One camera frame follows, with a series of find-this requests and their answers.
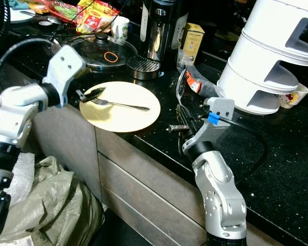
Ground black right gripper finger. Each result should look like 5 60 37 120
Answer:
182 100 201 136
175 69 190 124

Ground silver metal fork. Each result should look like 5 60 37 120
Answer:
91 97 151 112

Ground grey kitchen cabinet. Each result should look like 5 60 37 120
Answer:
0 61 267 246

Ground packaged knife with orange label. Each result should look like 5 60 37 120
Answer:
177 51 224 100

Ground orange rubber band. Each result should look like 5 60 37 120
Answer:
104 51 119 64

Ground cream round plate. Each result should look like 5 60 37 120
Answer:
79 81 161 133

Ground glass pot lid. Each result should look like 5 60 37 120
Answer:
67 32 139 70

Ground yellow cardboard box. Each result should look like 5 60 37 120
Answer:
181 23 205 62

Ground black and silver coffee machine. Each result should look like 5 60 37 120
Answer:
140 0 189 65

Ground white mug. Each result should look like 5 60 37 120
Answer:
111 16 130 39

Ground yellow red noodle packets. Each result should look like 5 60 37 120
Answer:
75 0 120 34

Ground red tray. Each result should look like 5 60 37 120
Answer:
45 0 80 22

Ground white bubble wrap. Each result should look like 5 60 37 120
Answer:
3 152 37 207

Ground printed paper cup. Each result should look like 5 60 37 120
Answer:
277 83 308 109

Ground small white plate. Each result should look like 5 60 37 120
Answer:
9 8 36 24

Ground olive green woven sack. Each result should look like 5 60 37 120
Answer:
0 155 106 246

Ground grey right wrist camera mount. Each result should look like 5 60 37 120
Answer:
182 97 236 152

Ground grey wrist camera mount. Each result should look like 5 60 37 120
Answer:
182 97 236 152
44 45 87 107

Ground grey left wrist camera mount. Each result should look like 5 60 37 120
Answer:
44 45 87 107

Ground black cable with blue clip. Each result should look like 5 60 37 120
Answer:
203 108 268 185

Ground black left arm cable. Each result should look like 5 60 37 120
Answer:
0 37 57 98

